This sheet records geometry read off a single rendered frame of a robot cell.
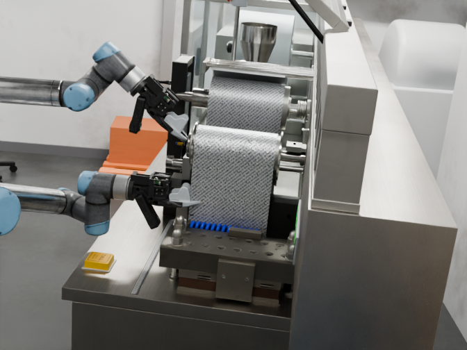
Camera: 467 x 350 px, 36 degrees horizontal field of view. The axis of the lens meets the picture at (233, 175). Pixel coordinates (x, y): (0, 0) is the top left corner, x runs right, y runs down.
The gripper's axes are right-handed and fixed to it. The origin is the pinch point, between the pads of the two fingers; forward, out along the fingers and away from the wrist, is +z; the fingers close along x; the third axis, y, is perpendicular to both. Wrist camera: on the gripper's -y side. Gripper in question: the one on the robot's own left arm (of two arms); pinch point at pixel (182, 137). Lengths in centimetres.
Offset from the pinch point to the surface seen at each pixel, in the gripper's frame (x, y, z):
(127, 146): 294, -132, -4
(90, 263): -21.3, -39.9, 5.9
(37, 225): 196, -173, -11
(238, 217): -8.1, -3.1, 27.8
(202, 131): -4.9, 7.3, 2.5
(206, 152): -8.1, 4.5, 7.2
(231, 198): -8.1, -0.2, 22.1
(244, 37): 65, 24, -6
